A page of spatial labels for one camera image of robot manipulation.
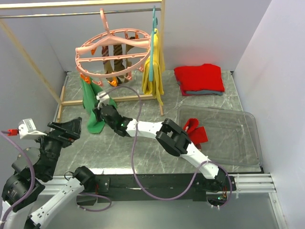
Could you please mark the metal hanging rod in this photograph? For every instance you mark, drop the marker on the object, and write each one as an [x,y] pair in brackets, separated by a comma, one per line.
[76,14]

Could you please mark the aluminium rail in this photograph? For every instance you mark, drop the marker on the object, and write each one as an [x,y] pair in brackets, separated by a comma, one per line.
[254,183]

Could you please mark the olive brown sock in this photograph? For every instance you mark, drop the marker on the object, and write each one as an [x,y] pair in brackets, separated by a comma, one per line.
[128,76]

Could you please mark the teal clothes hanger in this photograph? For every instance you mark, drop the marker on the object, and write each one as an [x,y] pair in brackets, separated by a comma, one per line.
[154,26]

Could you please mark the wooden clothes rack frame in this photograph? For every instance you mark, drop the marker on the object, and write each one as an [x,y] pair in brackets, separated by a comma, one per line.
[30,73]

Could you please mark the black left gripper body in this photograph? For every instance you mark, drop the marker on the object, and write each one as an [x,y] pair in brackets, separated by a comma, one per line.
[64,138]

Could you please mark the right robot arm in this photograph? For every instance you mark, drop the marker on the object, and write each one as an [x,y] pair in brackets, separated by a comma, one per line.
[171,137]

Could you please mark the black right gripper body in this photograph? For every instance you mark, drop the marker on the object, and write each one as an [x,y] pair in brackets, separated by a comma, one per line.
[98,117]

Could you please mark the clear plastic storage bin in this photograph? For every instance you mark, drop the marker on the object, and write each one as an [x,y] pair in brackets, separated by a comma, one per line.
[232,135]

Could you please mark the red fleece sock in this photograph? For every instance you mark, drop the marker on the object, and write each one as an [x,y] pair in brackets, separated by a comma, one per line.
[196,133]

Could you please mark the folded red cloth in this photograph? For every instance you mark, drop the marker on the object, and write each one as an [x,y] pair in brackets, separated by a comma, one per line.
[196,78]

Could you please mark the folded grey-blue cloth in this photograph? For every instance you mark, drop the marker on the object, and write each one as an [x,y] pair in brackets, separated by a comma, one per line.
[203,92]

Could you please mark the black table front rail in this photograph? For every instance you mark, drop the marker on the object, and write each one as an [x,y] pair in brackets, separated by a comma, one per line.
[125,188]

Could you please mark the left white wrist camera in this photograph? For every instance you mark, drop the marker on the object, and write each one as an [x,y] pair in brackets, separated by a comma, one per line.
[28,131]

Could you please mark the yellow cloth on hanger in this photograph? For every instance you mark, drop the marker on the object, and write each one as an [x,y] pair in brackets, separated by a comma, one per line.
[154,87]

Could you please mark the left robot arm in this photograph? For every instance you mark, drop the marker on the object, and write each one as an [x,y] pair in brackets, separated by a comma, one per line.
[36,166]

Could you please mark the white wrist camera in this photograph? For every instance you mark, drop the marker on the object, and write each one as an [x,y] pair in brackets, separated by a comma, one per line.
[102,99]
[28,131]

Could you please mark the green fleece sock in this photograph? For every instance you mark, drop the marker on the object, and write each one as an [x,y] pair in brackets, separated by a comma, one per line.
[89,101]

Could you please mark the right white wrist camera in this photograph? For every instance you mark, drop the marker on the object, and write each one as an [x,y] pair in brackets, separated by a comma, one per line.
[102,99]

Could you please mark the pink round sock hanger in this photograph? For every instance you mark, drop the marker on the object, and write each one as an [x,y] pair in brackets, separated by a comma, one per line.
[103,56]

